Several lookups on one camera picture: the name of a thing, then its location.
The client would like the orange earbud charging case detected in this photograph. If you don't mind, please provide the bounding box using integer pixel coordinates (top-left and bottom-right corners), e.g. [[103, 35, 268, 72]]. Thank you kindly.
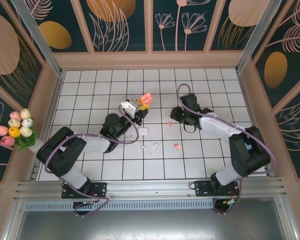
[[140, 92, 153, 105]]

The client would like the white ribbed vase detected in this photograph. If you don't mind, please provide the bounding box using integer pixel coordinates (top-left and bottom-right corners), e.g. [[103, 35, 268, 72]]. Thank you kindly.
[[29, 139, 45, 154]]

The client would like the artificial tulip bouquet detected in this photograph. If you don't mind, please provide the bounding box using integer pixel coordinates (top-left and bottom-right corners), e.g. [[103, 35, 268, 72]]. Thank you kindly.
[[0, 107, 40, 152]]

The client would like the grey metal panel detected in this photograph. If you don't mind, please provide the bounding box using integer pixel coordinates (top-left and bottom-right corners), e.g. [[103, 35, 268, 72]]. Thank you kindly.
[[14, 209, 298, 240]]

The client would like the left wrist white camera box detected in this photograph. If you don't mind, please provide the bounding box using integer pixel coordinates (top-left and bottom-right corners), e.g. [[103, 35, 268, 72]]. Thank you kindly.
[[119, 99, 141, 118]]

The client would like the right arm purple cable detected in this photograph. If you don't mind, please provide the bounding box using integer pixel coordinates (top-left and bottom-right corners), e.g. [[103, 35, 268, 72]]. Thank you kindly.
[[177, 83, 277, 215]]

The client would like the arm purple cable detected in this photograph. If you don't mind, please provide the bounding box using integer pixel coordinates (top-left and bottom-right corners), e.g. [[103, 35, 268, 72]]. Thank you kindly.
[[43, 104, 141, 218], [177, 83, 277, 215]]

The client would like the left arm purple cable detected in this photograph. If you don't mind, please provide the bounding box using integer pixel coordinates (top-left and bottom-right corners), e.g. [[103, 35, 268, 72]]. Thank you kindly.
[[43, 104, 141, 218]]

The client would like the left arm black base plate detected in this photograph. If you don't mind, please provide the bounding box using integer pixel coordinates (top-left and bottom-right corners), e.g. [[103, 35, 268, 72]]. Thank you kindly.
[[61, 181, 108, 200]]

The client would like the aluminium mounting rail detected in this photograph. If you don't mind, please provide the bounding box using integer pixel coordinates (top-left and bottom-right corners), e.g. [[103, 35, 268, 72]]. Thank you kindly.
[[13, 176, 288, 202]]

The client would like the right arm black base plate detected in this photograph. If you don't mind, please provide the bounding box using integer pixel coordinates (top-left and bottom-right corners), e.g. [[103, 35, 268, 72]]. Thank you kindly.
[[194, 179, 241, 197]]

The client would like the round black cable port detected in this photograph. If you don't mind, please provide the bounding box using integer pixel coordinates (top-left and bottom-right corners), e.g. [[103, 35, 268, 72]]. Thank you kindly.
[[213, 197, 240, 215], [73, 201, 97, 217]]

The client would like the slotted grey cable duct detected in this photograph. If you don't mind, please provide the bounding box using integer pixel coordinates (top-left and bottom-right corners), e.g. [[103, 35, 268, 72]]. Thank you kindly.
[[23, 198, 278, 212]]

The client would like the aluminium frame post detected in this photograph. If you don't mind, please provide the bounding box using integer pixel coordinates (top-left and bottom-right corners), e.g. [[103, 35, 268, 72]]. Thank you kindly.
[[9, 0, 66, 77], [236, 0, 283, 73]]

